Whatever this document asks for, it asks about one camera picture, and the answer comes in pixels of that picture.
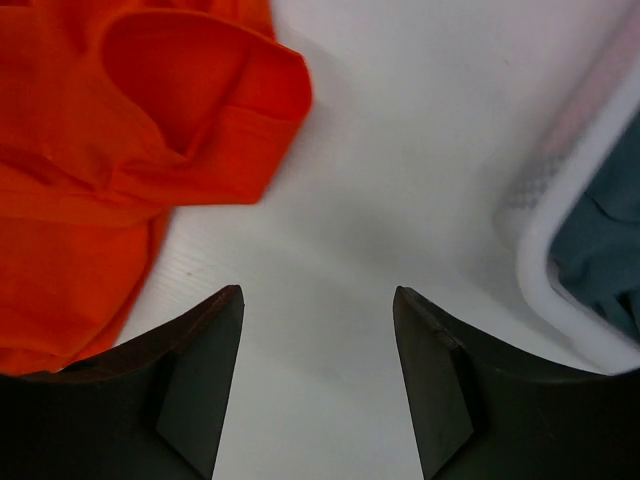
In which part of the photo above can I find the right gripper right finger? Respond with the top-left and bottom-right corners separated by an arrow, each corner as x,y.
393,287 -> 639,479

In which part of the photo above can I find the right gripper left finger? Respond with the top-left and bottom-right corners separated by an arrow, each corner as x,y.
1,285 -> 244,479

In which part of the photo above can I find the orange t shirt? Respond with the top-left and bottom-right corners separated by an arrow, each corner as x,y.
1,1 -> 312,376

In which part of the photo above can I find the teal t shirt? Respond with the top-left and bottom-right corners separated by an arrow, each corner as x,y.
550,117 -> 639,340

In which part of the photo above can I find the white plastic laundry basket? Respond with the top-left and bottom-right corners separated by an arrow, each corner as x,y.
494,2 -> 639,374

